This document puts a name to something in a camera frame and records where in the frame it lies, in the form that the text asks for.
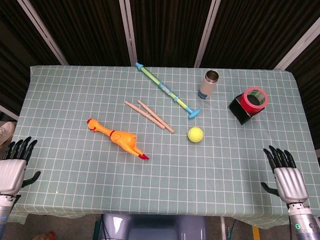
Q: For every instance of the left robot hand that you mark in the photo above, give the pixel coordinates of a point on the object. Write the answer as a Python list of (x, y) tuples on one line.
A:
[(11, 172)]

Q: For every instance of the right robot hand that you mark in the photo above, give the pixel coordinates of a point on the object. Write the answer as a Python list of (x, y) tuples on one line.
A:
[(290, 180)]

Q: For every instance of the yellow tennis ball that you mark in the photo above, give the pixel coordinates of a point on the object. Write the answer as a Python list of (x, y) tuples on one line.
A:
[(195, 134)]

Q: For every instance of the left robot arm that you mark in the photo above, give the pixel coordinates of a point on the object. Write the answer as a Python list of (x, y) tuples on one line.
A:
[(5, 211)]

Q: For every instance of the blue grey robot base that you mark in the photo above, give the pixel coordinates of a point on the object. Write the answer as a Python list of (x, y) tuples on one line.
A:
[(150, 227)]

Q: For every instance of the black open box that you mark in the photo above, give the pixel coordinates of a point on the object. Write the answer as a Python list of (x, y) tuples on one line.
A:
[(241, 111)]

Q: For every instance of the white sneaker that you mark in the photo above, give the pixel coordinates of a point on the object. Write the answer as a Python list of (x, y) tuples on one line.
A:
[(6, 132)]

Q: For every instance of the red tape roll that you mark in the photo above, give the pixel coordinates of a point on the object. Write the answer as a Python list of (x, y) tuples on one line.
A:
[(253, 100)]

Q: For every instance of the orange rubber chicken toy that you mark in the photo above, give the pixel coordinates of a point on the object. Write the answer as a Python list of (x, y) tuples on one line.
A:
[(120, 138)]

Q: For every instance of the steel thermos bottle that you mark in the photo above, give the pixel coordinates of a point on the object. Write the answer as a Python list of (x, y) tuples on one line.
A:
[(208, 85)]

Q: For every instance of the green checkered tablecloth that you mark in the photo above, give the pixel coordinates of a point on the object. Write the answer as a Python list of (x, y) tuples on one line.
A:
[(160, 162)]

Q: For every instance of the wooden drumstick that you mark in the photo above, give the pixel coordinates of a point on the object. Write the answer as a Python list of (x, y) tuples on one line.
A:
[(156, 116), (147, 117)]

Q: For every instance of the blue green toy water pump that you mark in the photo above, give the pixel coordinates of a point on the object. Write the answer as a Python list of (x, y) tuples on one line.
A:
[(165, 88)]

